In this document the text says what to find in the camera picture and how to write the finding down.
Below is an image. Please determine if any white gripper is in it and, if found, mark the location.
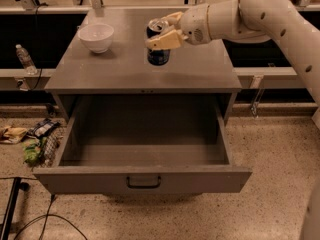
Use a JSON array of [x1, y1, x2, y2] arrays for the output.
[[145, 4, 211, 50]]

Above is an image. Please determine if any blue pepsi can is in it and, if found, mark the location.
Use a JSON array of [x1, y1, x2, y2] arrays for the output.
[[146, 18, 170, 66]]

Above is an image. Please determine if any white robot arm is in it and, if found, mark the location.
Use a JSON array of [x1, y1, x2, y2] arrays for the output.
[[146, 0, 320, 106]]

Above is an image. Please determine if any grey open top drawer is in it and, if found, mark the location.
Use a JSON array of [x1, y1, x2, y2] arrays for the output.
[[34, 96, 251, 195]]

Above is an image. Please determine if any grey metal cabinet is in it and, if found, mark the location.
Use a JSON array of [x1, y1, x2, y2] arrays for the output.
[[45, 8, 241, 123]]

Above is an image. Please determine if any white ceramic bowl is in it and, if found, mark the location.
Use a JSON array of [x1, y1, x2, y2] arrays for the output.
[[77, 23, 114, 54]]

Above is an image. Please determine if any clear plastic water bottle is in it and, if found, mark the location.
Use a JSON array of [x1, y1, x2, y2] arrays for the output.
[[16, 44, 38, 75]]

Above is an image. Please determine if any blue white snack bag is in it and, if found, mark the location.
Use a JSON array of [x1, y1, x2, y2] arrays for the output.
[[27, 118, 60, 138]]

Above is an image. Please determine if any checkered snack bag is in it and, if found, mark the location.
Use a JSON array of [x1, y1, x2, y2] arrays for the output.
[[43, 127, 64, 167]]

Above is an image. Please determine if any green snack bag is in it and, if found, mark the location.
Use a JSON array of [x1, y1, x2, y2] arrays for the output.
[[22, 138, 47, 166]]

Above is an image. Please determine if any yellow snack bag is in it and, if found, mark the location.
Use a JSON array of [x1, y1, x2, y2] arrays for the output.
[[0, 126, 27, 144]]

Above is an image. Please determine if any black metal stand bar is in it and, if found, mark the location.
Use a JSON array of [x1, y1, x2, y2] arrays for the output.
[[0, 177, 29, 240]]

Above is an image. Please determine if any black drawer handle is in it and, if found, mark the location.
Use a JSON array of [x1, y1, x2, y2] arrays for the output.
[[126, 176, 162, 190]]

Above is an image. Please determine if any black floor cable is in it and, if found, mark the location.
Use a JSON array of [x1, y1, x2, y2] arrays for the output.
[[12, 193, 89, 240]]

